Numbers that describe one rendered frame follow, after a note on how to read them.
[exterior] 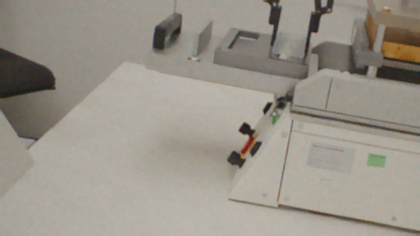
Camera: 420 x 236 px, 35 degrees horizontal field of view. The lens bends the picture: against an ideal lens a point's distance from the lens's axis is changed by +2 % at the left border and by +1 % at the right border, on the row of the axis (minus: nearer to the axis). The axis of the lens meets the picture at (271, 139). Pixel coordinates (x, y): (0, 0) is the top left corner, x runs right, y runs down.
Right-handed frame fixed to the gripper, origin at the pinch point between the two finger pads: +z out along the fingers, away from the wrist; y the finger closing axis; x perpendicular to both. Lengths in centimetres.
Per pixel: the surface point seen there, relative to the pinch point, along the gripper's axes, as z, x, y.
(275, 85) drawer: 7.6, 10.8, 1.0
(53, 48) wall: 53, -139, 98
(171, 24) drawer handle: 2.4, 2.7, 21.7
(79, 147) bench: 28.1, 5.9, 35.6
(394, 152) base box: 13.6, 16.7, -20.5
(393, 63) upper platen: 0.4, 10.0, -17.8
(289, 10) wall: 20, -142, 6
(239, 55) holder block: 3.8, 9.9, 7.9
